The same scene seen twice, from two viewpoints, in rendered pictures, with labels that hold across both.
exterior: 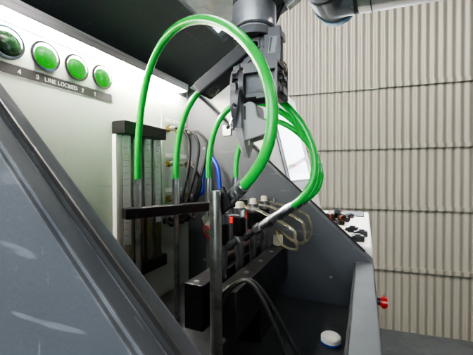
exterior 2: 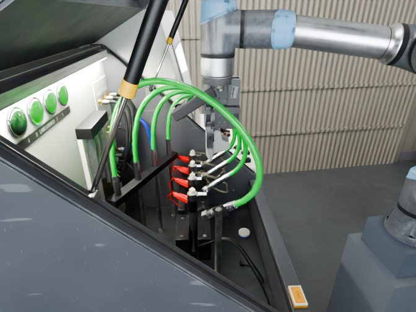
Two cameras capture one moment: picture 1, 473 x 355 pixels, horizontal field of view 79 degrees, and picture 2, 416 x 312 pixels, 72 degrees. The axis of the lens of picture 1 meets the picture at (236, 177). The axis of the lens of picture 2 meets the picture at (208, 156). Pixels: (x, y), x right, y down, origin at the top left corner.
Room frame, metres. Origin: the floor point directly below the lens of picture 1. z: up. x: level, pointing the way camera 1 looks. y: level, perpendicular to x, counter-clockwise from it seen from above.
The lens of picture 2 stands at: (-0.08, 0.28, 1.54)
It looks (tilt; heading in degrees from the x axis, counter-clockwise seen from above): 27 degrees down; 333
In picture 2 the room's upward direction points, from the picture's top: straight up
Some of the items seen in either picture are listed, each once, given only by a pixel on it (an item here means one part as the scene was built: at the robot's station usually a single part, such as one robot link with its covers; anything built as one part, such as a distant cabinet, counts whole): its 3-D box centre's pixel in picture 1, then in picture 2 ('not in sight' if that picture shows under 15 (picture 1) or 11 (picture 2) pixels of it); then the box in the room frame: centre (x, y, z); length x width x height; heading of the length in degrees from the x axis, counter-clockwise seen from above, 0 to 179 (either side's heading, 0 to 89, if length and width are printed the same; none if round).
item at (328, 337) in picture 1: (331, 339); (244, 233); (0.57, -0.19, 0.84); 0.04 x 0.04 x 0.01
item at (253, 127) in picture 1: (253, 129); (218, 146); (0.48, -0.03, 1.25); 0.06 x 0.03 x 0.09; 66
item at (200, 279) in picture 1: (246, 291); (194, 220); (0.63, -0.02, 0.91); 0.34 x 0.10 x 0.15; 156
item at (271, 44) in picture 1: (258, 68); (220, 102); (0.49, -0.04, 1.35); 0.09 x 0.08 x 0.12; 66
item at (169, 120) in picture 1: (179, 162); (111, 127); (0.85, 0.17, 1.20); 0.13 x 0.03 x 0.31; 156
